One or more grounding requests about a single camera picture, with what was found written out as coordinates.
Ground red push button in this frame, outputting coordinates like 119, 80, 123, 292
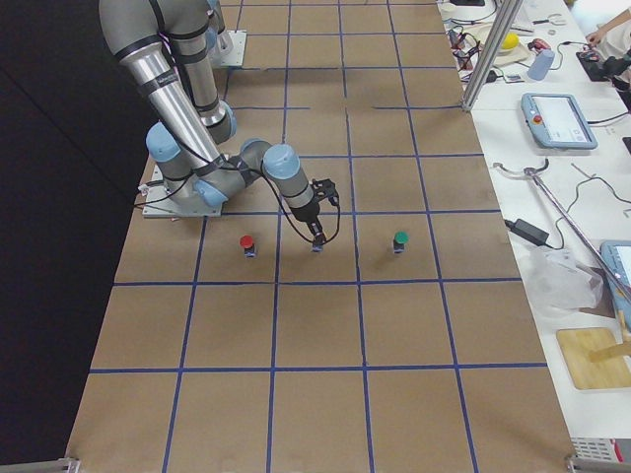
239, 235, 257, 258

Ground metal walking cane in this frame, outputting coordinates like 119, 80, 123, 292
492, 158, 630, 302

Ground yellow lemon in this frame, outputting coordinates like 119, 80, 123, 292
501, 33, 520, 51

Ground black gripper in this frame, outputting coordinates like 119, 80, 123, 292
290, 201, 326, 245

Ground clear plastic bag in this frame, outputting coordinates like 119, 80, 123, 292
518, 246, 607, 319

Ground blue teach pendant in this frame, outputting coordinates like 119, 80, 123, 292
600, 240, 630, 289
521, 93, 597, 151

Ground aluminium frame post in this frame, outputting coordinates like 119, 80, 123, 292
461, 0, 523, 111

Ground blue plastic cup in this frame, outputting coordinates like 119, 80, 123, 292
526, 49, 555, 82

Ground wooden cutting board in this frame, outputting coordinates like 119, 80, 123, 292
556, 327, 630, 390

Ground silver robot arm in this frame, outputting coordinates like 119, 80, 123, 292
99, 1, 339, 251

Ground green push button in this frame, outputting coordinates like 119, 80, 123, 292
392, 231, 409, 254

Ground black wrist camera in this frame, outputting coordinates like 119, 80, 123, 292
311, 178, 339, 207

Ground black power adapter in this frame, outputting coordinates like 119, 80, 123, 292
505, 219, 549, 246

